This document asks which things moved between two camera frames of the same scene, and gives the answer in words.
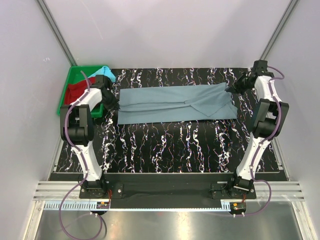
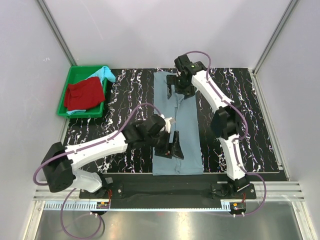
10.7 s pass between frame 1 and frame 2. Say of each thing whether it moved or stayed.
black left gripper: moved
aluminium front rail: stayed
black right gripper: moved
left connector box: stayed
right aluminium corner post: stayed
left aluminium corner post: stayed
